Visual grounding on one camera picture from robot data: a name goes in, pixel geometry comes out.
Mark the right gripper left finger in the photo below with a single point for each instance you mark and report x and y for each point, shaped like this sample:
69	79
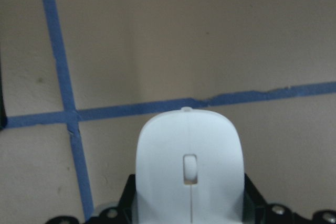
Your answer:
127	208

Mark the white computer mouse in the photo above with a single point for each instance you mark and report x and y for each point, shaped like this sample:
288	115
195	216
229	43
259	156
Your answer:
189	169

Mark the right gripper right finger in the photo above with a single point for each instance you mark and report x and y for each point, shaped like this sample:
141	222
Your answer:
255	208

